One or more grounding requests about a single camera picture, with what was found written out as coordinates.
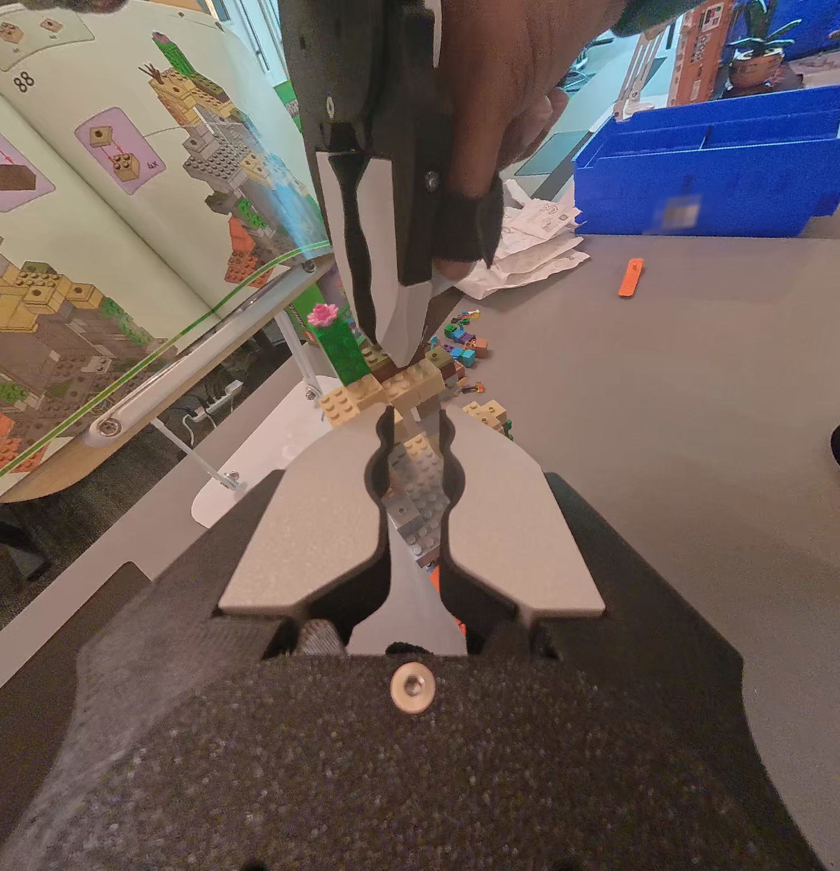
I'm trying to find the multicoloured toy brick model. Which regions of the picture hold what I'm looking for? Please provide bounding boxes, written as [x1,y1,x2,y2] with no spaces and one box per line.
[308,303,479,641]

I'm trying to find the open building instruction booklet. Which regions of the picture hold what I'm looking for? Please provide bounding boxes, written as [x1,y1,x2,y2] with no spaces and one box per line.
[0,0,336,492]

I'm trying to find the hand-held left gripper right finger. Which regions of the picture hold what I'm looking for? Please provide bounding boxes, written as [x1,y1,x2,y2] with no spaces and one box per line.
[439,406,607,649]

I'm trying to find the grey desk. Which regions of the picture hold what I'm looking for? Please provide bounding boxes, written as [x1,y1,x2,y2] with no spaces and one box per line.
[0,228,840,871]

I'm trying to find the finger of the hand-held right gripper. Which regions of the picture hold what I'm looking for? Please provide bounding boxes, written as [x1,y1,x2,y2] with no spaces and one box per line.
[317,151,378,341]
[357,160,463,366]

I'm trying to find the blue plastic bin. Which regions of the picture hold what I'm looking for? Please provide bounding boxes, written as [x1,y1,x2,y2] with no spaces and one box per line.
[572,85,840,239]

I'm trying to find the potted plant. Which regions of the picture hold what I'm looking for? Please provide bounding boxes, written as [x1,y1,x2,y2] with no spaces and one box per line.
[668,0,840,108]

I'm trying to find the green toy box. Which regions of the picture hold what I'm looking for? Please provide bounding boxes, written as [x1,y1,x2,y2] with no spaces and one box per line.
[273,80,356,351]

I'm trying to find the person's right hand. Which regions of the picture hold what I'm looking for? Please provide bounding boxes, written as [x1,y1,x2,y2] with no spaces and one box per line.
[435,0,625,197]

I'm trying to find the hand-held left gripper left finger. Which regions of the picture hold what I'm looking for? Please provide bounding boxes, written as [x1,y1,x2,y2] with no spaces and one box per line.
[217,401,396,649]

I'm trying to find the white stand base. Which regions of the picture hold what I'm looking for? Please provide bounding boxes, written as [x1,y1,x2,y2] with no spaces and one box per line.
[0,259,342,529]

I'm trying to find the small tan green brick chunk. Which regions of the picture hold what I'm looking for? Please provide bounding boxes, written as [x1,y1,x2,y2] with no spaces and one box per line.
[463,399,515,442]

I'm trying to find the white power strip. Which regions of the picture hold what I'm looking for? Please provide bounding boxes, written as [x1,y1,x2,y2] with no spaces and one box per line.
[185,380,245,436]

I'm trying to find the crumpled white paper bags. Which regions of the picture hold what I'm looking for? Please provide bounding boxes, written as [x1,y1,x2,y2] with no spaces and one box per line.
[454,178,591,300]

